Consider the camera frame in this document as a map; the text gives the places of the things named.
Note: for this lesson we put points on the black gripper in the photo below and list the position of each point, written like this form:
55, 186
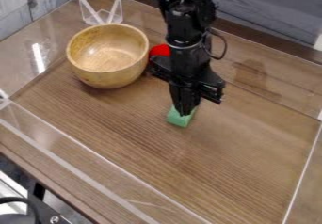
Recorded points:
191, 79

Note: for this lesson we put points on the green rectangular block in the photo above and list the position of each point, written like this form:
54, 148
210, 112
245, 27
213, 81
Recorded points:
177, 119

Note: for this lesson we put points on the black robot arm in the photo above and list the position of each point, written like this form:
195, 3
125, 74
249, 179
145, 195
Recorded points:
189, 19

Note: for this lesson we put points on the brown wooden bowl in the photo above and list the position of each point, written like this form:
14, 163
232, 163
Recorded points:
107, 55

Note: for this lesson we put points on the red toy strawberry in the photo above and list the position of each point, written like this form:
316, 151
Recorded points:
159, 50

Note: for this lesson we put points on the clear acrylic tray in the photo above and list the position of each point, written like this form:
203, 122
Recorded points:
242, 166

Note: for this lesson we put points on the clear acrylic corner bracket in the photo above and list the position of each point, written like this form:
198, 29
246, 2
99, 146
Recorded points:
103, 16

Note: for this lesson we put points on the black table leg bracket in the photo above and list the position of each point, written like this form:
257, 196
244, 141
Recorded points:
48, 215

